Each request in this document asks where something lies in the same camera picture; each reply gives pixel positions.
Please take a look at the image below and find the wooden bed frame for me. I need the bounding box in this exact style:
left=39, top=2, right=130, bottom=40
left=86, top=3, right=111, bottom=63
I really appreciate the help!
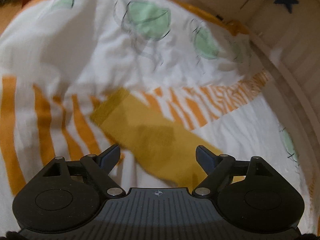
left=197, top=0, right=320, bottom=160

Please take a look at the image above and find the white printed blanket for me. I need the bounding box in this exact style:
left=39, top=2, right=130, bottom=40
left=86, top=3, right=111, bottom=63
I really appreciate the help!
left=0, top=0, right=314, bottom=233

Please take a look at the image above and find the mustard yellow knit sweater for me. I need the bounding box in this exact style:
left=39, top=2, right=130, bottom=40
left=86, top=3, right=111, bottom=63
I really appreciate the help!
left=89, top=87, right=247, bottom=189

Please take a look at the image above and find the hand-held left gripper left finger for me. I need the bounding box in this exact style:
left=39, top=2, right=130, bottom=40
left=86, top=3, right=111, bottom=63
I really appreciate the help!
left=42, top=144, right=126, bottom=198

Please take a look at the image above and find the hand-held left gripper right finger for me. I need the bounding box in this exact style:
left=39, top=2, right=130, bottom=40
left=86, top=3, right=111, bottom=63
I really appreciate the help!
left=192, top=145, right=278, bottom=198

